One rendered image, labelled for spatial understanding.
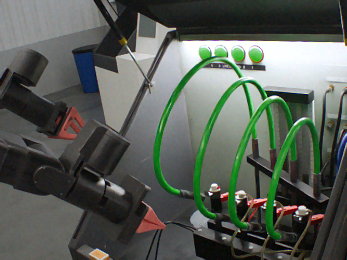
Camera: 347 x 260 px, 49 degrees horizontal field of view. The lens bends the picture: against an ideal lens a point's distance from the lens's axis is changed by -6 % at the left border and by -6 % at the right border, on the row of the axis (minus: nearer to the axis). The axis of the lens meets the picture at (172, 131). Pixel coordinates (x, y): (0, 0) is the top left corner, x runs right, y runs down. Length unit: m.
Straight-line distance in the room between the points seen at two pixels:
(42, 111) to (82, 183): 0.27
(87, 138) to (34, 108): 0.26
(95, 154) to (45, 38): 7.18
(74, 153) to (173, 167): 0.81
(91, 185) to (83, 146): 0.06
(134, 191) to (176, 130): 0.72
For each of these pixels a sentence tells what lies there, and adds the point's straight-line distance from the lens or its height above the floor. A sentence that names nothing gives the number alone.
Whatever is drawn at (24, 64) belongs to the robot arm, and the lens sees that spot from 0.83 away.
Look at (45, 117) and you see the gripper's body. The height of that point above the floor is 1.39.
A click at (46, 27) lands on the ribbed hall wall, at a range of 7.75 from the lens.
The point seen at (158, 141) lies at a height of 1.30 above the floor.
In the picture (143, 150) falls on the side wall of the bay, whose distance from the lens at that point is 1.25.
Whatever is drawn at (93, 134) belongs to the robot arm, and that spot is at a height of 1.42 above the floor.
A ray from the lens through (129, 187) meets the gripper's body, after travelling 0.66.
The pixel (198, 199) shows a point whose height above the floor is 1.18.
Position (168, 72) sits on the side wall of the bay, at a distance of 1.29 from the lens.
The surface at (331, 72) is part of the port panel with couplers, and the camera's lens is 1.06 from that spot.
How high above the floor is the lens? 1.60
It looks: 20 degrees down
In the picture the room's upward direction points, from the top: 9 degrees counter-clockwise
